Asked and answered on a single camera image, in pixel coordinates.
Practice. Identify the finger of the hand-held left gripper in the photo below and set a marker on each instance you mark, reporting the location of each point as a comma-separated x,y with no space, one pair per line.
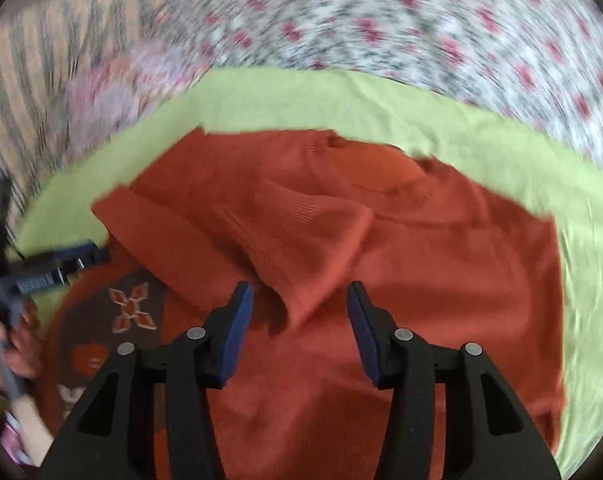
43,282
76,255

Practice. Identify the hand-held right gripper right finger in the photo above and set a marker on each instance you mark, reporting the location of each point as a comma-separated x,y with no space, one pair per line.
366,342

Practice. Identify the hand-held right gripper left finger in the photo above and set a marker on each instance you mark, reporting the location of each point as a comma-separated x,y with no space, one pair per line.
236,342

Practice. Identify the orange knit sweater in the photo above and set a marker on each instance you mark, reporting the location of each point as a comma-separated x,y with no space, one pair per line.
431,260

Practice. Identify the person's left hand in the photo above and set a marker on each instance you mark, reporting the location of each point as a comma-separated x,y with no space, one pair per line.
21,355

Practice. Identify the plaid striped blanket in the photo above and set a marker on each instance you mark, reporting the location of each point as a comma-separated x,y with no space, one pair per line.
31,85

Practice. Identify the purple floral pillow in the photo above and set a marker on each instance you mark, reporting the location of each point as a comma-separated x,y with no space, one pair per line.
116,90

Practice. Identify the light green bed sheet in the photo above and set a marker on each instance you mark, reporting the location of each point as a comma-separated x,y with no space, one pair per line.
481,135

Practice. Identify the floral rose bed cover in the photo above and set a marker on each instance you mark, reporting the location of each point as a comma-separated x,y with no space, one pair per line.
381,20

